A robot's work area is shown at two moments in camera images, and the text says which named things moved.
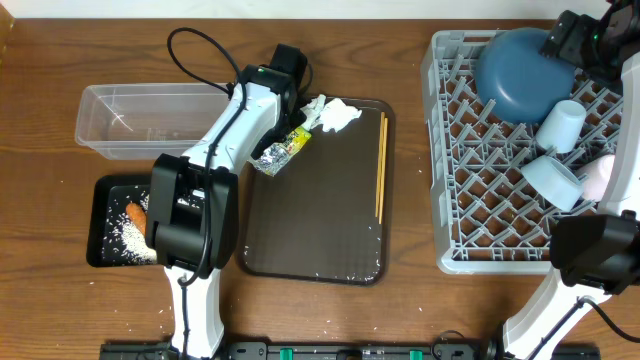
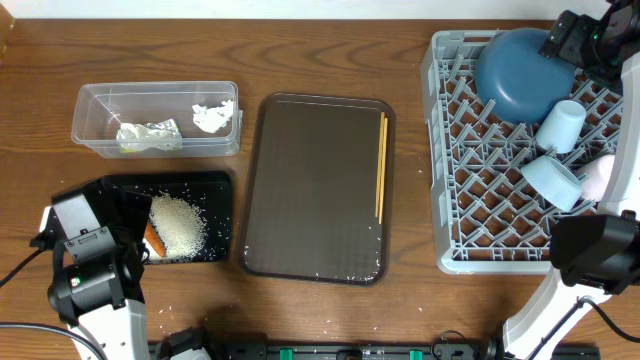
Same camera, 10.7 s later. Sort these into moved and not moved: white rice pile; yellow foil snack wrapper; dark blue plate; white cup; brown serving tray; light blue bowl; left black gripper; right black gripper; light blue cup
Moved: left black gripper; yellow foil snack wrapper; white rice pile
Not moved: brown serving tray; right black gripper; white cup; light blue bowl; dark blue plate; light blue cup
